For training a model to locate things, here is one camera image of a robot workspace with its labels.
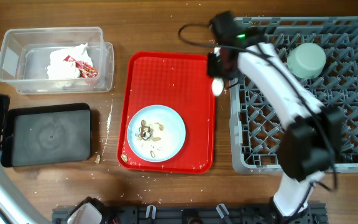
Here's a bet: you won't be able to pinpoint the red snack wrapper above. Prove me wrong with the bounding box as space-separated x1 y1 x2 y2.
64 55 99 78

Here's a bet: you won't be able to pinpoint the grey dishwasher rack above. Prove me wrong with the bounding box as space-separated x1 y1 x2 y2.
229 17 358 174

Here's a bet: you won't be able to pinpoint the light blue plate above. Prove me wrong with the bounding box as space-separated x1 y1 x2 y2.
126 105 186 162

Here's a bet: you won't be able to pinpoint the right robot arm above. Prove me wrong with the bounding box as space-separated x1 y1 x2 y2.
207 11 343 223

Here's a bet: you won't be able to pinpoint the white plastic spoon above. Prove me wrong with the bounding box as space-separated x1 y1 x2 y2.
211 78 224 96

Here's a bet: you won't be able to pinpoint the black plastic tray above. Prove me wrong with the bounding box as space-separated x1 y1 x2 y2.
1 103 92 167

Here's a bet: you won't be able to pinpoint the clear plastic waste bin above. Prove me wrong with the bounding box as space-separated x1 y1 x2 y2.
0 27 114 95

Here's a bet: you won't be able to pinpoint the nut shell on table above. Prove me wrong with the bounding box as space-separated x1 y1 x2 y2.
95 155 101 164

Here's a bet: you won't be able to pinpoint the white napkin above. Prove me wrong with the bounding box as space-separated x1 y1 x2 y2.
47 43 93 80

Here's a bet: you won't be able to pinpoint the red serving tray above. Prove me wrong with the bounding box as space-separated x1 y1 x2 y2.
117 52 215 174

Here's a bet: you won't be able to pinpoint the nut shell on tray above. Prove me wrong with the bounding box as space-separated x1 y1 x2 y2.
121 154 128 162

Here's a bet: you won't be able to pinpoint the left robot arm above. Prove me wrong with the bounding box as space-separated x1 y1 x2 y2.
0 94 92 223

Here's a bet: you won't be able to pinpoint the green bowl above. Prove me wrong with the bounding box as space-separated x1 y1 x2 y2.
287 43 326 79

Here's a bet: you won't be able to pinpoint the food scraps on plate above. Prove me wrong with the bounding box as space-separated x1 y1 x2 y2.
135 119 165 159

